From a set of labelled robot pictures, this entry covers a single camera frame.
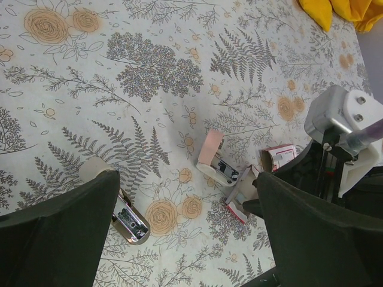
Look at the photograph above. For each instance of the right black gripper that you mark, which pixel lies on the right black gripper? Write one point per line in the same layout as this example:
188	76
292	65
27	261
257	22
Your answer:
318	173

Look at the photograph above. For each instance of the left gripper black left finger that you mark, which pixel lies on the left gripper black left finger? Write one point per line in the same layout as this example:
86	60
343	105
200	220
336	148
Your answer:
59	242

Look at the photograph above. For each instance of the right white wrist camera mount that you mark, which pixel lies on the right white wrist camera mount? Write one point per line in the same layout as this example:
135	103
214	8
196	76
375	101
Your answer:
348	124

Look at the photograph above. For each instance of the floral patterned mat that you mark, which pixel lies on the floral patterned mat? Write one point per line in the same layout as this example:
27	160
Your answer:
139	84

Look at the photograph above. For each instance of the staple box tray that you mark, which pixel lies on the staple box tray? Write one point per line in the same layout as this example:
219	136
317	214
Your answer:
244	190

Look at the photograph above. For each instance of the yellow cloth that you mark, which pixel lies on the yellow cloth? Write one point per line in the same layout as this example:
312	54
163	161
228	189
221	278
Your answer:
364	14

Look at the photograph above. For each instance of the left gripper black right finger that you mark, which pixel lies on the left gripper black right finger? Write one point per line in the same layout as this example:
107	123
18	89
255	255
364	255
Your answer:
315	242

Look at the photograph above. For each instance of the metal stapler magazine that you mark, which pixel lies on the metal stapler magazine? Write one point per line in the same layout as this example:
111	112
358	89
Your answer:
125	219

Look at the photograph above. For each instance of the red staple box sleeve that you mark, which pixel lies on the red staple box sleeve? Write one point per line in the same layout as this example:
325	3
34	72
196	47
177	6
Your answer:
274	158

